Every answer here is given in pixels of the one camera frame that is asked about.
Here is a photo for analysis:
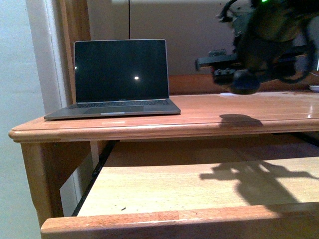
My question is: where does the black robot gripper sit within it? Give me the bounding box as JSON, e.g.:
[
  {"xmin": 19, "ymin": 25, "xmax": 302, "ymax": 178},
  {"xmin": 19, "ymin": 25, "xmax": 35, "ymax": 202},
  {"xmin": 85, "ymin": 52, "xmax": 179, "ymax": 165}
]
[{"xmin": 195, "ymin": 0, "xmax": 319, "ymax": 85}]

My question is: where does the grey open laptop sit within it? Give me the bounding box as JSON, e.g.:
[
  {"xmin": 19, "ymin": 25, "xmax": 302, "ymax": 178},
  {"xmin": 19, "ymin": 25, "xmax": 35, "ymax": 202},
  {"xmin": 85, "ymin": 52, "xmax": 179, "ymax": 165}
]
[{"xmin": 44, "ymin": 39, "xmax": 181, "ymax": 120}]

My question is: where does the wooden pull-out keyboard tray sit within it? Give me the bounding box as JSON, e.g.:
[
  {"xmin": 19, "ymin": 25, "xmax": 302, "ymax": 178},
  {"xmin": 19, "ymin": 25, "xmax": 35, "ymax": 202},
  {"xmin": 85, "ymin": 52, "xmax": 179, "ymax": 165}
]
[{"xmin": 41, "ymin": 147, "xmax": 319, "ymax": 239}]

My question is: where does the wooden desk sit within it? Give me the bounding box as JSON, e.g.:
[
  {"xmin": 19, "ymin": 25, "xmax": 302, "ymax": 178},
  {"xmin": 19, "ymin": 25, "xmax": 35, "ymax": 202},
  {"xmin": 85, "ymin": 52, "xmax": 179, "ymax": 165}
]
[{"xmin": 9, "ymin": 73, "xmax": 319, "ymax": 224}]

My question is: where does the black hanging cable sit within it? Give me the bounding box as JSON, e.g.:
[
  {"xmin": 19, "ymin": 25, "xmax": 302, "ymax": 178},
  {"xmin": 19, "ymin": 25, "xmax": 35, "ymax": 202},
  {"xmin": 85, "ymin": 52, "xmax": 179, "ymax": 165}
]
[{"xmin": 127, "ymin": 0, "xmax": 131, "ymax": 40}]

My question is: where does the black drawer slide rail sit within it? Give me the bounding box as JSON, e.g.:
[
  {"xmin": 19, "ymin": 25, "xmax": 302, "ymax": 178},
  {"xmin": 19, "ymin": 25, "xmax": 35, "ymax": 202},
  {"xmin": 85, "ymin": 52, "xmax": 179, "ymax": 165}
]
[{"xmin": 72, "ymin": 140, "xmax": 119, "ymax": 217}]

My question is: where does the wooden door frame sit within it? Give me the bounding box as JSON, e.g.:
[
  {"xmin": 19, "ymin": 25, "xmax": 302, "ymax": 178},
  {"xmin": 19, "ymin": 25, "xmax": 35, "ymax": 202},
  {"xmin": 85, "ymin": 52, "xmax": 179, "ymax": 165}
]
[{"xmin": 58, "ymin": 0, "xmax": 91, "ymax": 103}]

